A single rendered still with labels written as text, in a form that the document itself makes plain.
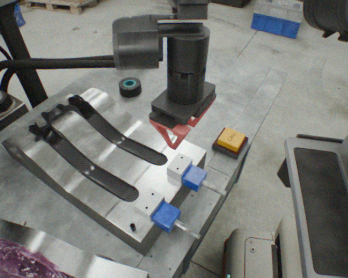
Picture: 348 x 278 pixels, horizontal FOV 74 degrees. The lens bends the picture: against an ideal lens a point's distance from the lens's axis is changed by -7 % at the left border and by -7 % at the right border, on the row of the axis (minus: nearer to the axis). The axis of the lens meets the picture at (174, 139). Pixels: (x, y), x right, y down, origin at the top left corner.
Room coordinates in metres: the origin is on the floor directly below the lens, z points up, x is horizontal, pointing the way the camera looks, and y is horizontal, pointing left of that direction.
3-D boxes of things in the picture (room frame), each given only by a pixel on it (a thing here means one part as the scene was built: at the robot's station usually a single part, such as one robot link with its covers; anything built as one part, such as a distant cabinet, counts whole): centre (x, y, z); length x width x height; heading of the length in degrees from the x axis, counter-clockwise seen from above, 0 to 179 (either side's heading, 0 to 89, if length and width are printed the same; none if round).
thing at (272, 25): (3.27, -1.37, 0.11); 0.61 x 0.41 x 0.22; 61
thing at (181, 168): (0.30, -0.05, 0.89); 0.13 x 0.05 x 0.05; 57
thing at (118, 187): (0.39, 0.19, 0.92); 0.35 x 0.16 x 0.09; 57
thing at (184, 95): (0.32, -0.02, 1.12); 0.10 x 0.07 x 0.07; 148
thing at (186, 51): (0.32, -0.01, 1.18); 0.07 x 0.06 x 0.07; 95
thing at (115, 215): (0.40, 0.20, 0.87); 0.50 x 0.26 x 0.14; 57
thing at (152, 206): (0.20, 0.01, 0.89); 0.13 x 0.05 x 0.05; 57
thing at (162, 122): (0.30, -0.01, 1.05); 0.07 x 0.07 x 0.09; 58
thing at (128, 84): (0.74, 0.16, 0.82); 0.08 x 0.08 x 0.04
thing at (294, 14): (3.27, -1.37, 0.28); 0.61 x 0.41 x 0.15; 61
